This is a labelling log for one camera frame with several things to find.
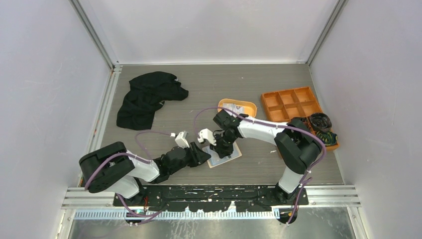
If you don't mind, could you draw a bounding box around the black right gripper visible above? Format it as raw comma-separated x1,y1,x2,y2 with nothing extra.
210,132,237,159

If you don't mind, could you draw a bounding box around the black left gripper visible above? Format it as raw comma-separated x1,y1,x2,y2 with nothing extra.
169,141,211,174

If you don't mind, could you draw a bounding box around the credit card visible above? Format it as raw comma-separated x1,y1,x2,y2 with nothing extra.
222,103,245,116

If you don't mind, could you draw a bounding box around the yellow oval tray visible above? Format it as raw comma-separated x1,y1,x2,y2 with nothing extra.
218,99,257,117

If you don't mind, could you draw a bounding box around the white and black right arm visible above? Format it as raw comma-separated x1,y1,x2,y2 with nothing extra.
212,110,324,205

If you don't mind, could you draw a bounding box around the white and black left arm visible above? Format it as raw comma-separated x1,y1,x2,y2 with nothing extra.
79,141,211,206

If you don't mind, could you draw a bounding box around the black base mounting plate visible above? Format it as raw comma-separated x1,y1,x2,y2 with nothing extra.
125,184,309,212

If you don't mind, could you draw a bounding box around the orange compartment tray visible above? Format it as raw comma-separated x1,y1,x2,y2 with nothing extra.
261,87,340,151

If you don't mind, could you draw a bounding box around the black cloth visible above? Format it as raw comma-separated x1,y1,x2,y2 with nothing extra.
116,71,189,130

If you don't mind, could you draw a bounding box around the green patterned rolled tie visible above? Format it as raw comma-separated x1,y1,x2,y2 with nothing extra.
316,131,337,147

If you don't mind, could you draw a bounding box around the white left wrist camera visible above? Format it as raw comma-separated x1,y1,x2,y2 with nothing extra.
170,131,190,148

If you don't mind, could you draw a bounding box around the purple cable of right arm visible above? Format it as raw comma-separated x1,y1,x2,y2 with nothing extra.
193,106,327,225

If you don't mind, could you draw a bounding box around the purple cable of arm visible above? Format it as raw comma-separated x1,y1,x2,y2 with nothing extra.
193,106,327,225
84,130,177,226

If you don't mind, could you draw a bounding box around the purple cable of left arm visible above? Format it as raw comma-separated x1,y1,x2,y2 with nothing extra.
84,130,177,226

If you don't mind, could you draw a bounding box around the aluminium front rail frame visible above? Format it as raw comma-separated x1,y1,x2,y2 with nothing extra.
61,185,361,221

